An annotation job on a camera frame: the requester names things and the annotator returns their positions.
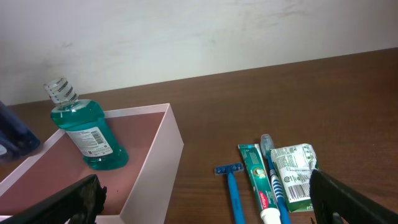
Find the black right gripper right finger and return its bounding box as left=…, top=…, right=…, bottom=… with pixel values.
left=310, top=169, right=397, bottom=224

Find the purple pump soap bottle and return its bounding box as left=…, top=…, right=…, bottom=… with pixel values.
left=1, top=102, right=40, bottom=164

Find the white green soap packet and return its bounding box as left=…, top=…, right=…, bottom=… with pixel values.
left=271, top=143, right=318, bottom=213

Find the blue disposable razor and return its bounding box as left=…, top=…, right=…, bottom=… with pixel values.
left=215, top=162, right=246, bottom=224

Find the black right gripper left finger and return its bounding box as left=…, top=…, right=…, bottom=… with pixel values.
left=1, top=174, right=107, bottom=224

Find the green toothpaste tube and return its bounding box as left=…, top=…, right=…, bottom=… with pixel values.
left=238, top=144, right=281, bottom=224

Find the blue white toothbrush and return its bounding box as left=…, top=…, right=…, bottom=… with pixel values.
left=261, top=134, right=291, bottom=224

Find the teal mouthwash bottle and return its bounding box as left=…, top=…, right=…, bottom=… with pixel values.
left=44, top=78, right=129, bottom=170

